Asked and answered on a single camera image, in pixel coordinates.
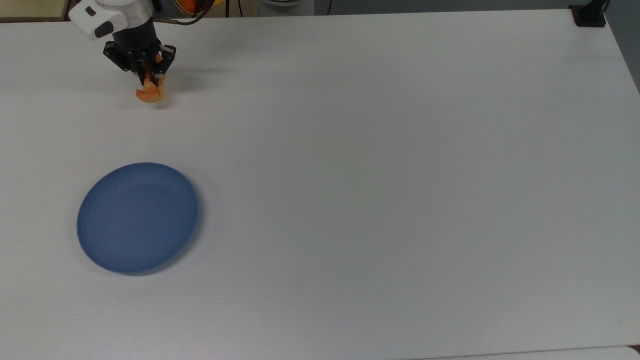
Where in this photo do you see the orange round object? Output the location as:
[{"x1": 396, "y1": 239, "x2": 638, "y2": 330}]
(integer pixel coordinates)
[{"x1": 174, "y1": 0, "x2": 224, "y2": 14}]

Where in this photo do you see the black table clamp base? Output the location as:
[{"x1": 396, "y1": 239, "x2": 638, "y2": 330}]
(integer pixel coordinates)
[{"x1": 569, "y1": 0, "x2": 609, "y2": 28}]

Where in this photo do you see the grey round base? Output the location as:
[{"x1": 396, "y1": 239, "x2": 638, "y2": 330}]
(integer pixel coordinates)
[{"x1": 257, "y1": 0, "x2": 316, "y2": 17}]

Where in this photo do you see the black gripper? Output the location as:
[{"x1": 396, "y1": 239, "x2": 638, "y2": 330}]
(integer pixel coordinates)
[{"x1": 103, "y1": 22, "x2": 177, "y2": 96}]

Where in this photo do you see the blue round plate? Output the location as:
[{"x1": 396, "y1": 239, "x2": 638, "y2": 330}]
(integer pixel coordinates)
[{"x1": 76, "y1": 162, "x2": 200, "y2": 275}]

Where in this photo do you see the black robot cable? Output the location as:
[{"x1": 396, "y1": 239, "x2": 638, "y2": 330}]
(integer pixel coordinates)
[{"x1": 151, "y1": 0, "x2": 213, "y2": 26}]

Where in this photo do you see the orange bread roll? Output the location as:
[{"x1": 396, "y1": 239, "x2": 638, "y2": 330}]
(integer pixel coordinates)
[{"x1": 135, "y1": 75, "x2": 167, "y2": 104}]

